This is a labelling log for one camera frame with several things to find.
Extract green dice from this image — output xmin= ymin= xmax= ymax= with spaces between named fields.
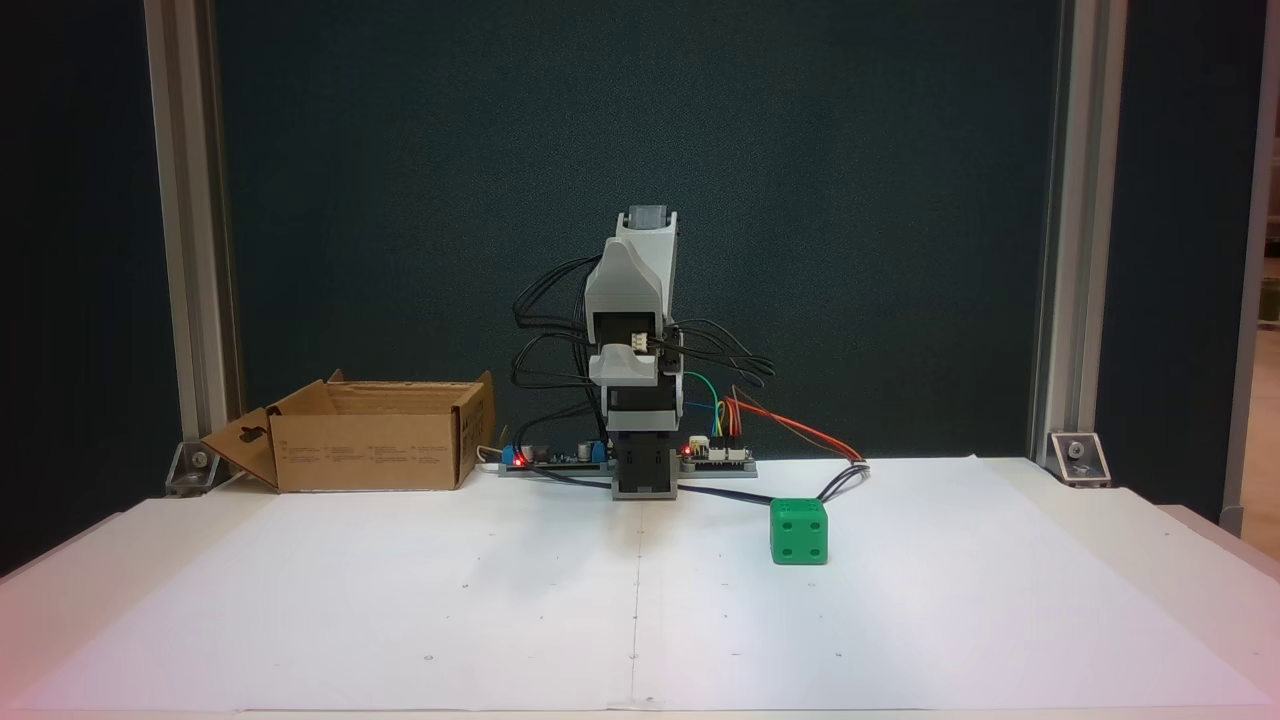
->
xmin=770 ymin=498 xmax=829 ymax=567

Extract blue power circuit board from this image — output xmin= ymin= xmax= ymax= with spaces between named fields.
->
xmin=498 ymin=435 xmax=613 ymax=479

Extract motor controller circuit board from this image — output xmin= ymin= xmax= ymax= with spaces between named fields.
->
xmin=680 ymin=435 xmax=758 ymax=479

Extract brown cardboard box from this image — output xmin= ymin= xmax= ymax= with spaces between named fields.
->
xmin=200 ymin=370 xmax=496 ymax=493

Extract black servo cable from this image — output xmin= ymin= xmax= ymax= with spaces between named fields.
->
xmin=655 ymin=320 xmax=776 ymax=391
xmin=512 ymin=255 xmax=606 ymax=471

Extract green wire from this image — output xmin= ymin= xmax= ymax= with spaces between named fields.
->
xmin=683 ymin=372 xmax=723 ymax=441

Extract orange and red wires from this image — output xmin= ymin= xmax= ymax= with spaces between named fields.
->
xmin=725 ymin=398 xmax=863 ymax=463

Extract black cable with white connector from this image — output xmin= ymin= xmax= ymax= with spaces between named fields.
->
xmin=545 ymin=460 xmax=871 ymax=504

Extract aluminium frame post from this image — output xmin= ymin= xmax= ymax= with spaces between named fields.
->
xmin=1028 ymin=0 xmax=1128 ymax=466
xmin=145 ymin=0 xmax=243 ymax=471

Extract metal corner bracket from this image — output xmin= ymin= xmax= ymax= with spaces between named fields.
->
xmin=1047 ymin=432 xmax=1111 ymax=489
xmin=165 ymin=440 xmax=248 ymax=498

